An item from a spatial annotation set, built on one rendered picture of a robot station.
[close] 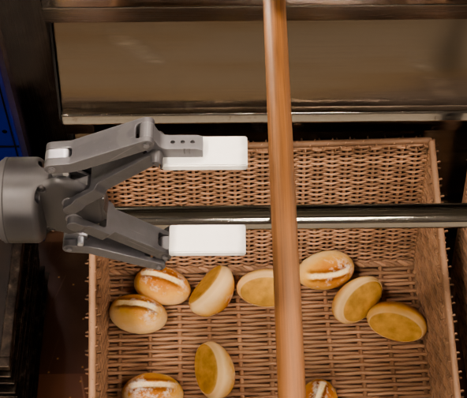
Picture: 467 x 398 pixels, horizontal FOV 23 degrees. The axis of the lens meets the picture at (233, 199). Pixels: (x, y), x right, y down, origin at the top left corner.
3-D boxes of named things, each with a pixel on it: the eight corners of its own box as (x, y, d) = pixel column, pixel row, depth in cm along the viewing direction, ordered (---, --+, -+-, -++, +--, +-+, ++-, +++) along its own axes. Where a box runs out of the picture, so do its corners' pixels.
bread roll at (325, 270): (349, 245, 198) (356, 250, 192) (354, 282, 199) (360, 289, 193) (292, 254, 197) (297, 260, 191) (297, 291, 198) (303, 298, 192)
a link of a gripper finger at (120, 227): (72, 219, 99) (63, 227, 100) (173, 263, 105) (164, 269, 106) (76, 182, 101) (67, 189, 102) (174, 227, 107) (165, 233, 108)
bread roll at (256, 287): (295, 311, 193) (294, 298, 198) (297, 275, 191) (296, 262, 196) (236, 309, 193) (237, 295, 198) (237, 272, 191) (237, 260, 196)
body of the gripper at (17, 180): (-5, 136, 98) (104, 135, 98) (11, 191, 105) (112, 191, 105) (-14, 209, 94) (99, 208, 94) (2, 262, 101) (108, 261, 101)
